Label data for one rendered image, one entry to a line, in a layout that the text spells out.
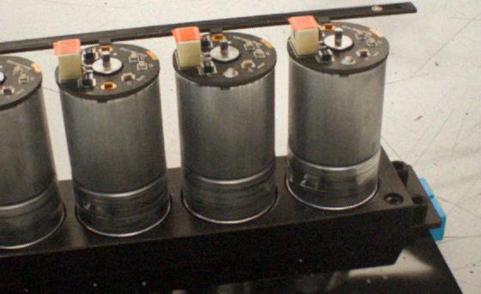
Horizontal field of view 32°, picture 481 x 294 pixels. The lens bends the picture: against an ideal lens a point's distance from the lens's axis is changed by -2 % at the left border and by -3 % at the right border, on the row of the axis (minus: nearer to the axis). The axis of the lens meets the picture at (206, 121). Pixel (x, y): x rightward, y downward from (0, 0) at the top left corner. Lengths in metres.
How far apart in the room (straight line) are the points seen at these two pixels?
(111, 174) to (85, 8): 0.19
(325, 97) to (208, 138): 0.03
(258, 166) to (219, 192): 0.01
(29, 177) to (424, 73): 0.17
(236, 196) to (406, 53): 0.15
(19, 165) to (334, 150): 0.08
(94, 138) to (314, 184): 0.06
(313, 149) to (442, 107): 0.10
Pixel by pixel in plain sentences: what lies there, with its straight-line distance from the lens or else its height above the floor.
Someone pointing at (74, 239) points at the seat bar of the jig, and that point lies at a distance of 0.22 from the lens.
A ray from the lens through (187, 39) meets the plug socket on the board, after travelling 0.20.
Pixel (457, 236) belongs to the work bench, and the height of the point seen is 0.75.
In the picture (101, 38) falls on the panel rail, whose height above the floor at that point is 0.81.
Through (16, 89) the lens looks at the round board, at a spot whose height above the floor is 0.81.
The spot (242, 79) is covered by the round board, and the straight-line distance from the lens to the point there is 0.20.
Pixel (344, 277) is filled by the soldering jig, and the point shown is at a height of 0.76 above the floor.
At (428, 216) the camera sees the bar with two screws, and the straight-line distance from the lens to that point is 0.24.
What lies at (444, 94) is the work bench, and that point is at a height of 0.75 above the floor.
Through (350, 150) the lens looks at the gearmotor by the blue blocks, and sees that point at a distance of 0.21.
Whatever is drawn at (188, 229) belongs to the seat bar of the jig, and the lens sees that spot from 0.22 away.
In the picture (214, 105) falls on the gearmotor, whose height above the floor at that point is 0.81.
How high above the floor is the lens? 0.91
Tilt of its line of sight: 33 degrees down
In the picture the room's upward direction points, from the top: 3 degrees counter-clockwise
